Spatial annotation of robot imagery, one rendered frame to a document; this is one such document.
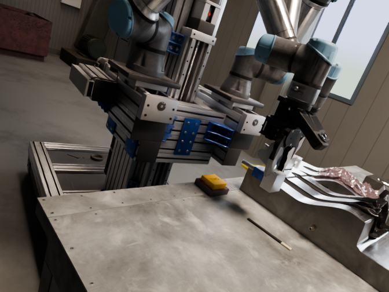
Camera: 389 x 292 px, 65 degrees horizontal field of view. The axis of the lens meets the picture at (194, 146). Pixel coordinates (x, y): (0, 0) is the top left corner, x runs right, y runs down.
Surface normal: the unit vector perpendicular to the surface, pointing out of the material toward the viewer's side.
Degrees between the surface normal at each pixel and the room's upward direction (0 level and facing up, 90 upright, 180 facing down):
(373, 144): 90
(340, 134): 90
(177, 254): 0
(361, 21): 90
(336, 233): 90
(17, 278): 0
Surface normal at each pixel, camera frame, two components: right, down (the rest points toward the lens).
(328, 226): -0.71, -0.01
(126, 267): 0.31, -0.90
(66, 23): 0.52, 0.44
